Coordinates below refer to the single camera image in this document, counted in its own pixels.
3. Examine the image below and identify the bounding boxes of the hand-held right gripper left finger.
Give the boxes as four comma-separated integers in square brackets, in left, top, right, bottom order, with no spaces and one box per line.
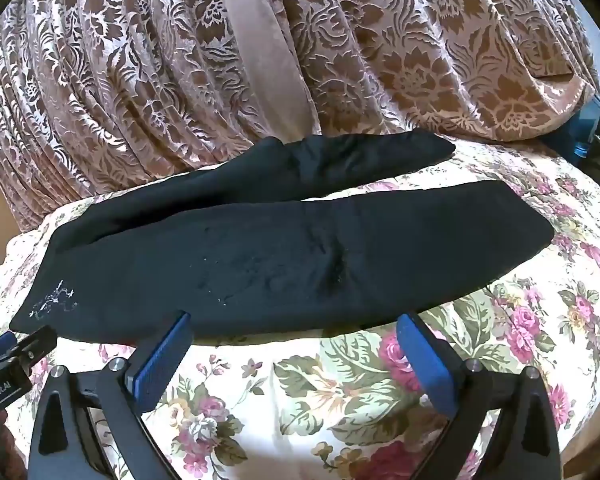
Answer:
[27,310,193,480]

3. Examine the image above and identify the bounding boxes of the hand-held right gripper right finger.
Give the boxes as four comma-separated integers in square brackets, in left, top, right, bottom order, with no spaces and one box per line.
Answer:
[396,313,563,480]

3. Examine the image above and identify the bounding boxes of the black pants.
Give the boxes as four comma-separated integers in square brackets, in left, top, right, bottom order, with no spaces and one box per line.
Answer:
[9,127,556,347]

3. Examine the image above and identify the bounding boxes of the floral bedsheet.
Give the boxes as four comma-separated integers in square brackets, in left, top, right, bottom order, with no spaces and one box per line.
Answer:
[0,135,600,480]

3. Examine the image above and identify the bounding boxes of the brown floral curtain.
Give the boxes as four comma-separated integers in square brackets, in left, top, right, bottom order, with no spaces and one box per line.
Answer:
[0,0,600,233]

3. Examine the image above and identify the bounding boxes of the blue box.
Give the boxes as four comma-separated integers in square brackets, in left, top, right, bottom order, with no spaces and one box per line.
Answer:
[545,95,600,166]

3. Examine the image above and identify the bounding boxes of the plain pink curtain band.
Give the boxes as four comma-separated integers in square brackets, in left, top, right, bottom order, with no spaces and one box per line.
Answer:
[215,0,316,126]

